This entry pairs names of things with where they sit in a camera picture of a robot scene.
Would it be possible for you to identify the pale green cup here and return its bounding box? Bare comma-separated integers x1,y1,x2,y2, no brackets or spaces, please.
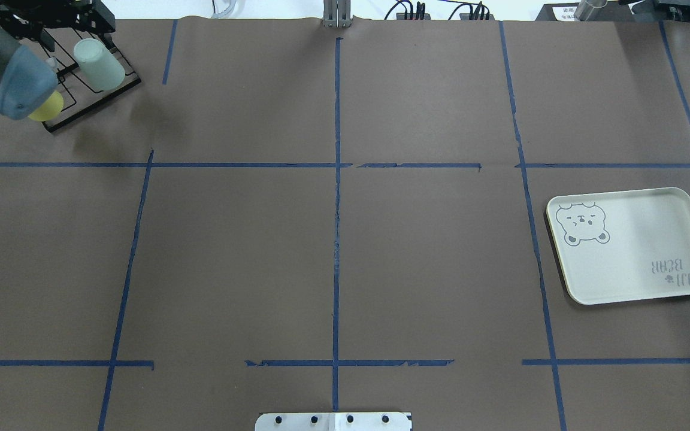
73,38,126,91

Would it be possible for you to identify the aluminium frame post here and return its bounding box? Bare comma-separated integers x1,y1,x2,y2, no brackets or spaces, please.
322,0,353,28

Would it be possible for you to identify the white camera pole base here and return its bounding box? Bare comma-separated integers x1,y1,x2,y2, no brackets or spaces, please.
254,412,413,430

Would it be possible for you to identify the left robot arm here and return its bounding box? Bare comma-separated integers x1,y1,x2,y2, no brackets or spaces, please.
0,1,117,122

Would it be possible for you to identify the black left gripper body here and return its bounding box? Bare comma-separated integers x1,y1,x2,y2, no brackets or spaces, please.
0,1,117,38

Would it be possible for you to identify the silver metal cylinder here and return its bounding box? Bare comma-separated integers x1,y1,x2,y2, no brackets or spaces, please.
573,0,608,22

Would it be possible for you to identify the white bear tray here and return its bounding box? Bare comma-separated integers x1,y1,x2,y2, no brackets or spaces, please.
546,187,690,305

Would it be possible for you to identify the black wire cup rack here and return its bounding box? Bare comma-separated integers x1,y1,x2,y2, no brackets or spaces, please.
42,28,142,133

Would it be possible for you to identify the yellow cup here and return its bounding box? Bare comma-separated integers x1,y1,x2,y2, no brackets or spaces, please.
28,90,65,122

